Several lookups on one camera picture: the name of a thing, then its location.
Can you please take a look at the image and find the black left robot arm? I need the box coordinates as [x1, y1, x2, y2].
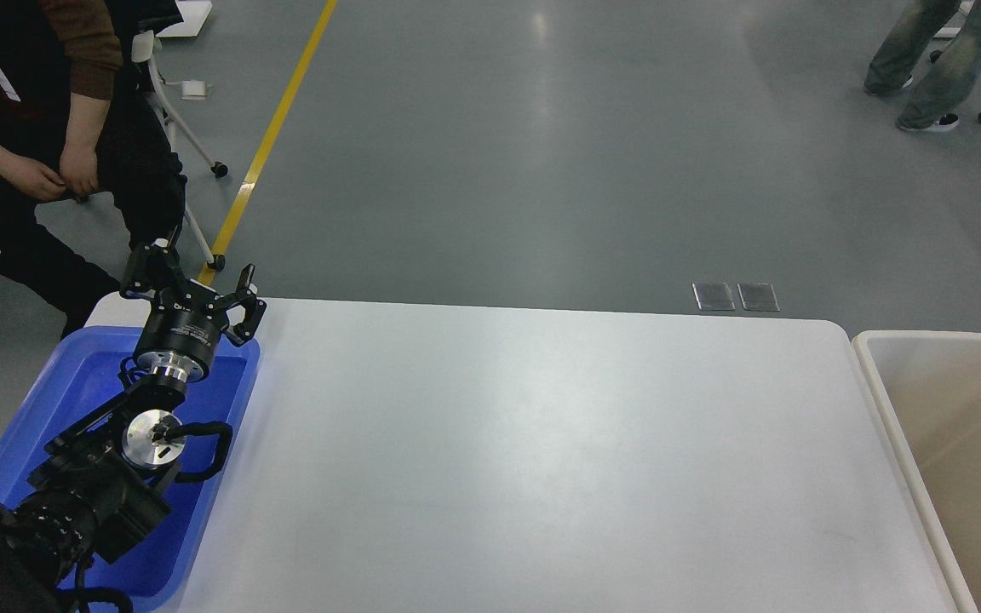
[0, 240, 267, 612]

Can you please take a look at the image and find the walking person in jeans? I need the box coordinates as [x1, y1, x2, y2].
[862, 1, 981, 133]

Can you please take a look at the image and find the floor metal plate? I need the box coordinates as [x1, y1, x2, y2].
[737, 283, 780, 312]
[692, 283, 737, 312]

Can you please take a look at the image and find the right floor metal plate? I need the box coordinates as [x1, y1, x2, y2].
[737, 283, 780, 312]

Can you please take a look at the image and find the blue plastic bin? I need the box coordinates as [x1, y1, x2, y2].
[0, 326, 261, 612]

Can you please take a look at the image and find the seated person in black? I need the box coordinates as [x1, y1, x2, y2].
[0, 1, 186, 336]

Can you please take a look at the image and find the white rolling chair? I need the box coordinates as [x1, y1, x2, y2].
[65, 0, 230, 273]

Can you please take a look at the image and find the left floor metal plate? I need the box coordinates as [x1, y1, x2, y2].
[692, 283, 737, 312]

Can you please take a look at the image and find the beige plastic bin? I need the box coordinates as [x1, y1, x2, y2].
[852, 330, 981, 612]

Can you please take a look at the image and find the white power adapter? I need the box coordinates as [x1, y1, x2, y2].
[180, 80, 209, 101]

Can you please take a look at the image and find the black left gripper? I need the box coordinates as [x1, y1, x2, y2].
[119, 241, 267, 381]

